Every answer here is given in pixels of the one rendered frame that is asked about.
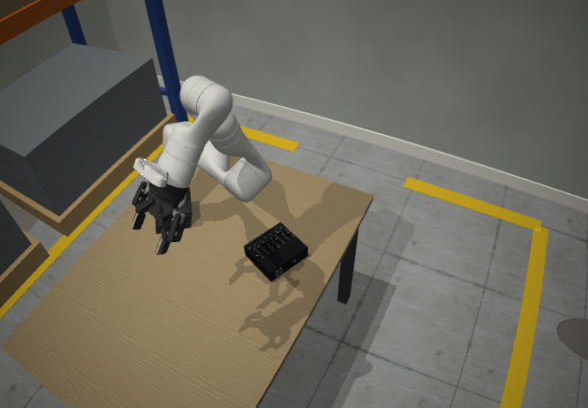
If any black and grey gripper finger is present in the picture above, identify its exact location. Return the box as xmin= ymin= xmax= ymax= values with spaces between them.
xmin=132 ymin=181 xmax=155 ymax=230
xmin=155 ymin=204 xmax=188 ymax=255

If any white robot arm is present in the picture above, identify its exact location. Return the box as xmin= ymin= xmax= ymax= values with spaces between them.
xmin=133 ymin=75 xmax=272 ymax=203

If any black lighting desk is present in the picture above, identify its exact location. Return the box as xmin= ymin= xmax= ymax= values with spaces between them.
xmin=244 ymin=222 xmax=308 ymax=282

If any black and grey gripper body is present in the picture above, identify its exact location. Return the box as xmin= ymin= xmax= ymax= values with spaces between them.
xmin=148 ymin=182 xmax=189 ymax=221

